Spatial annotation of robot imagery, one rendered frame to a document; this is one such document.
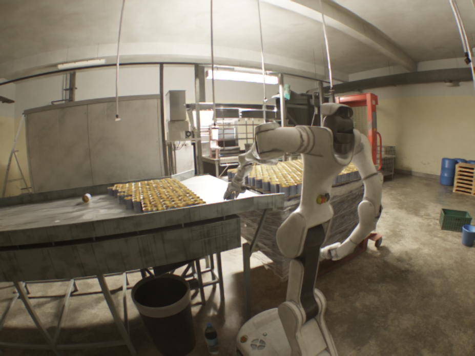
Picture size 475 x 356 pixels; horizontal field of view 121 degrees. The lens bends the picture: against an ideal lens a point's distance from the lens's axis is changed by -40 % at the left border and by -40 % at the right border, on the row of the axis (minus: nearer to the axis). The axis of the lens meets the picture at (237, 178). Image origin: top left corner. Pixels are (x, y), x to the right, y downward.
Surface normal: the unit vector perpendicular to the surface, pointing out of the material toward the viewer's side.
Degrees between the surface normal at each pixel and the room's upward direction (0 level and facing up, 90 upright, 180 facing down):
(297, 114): 90
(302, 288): 93
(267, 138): 84
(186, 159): 90
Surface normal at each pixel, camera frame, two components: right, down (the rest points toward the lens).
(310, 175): -0.76, 0.26
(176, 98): 0.43, 0.14
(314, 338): 0.34, -0.54
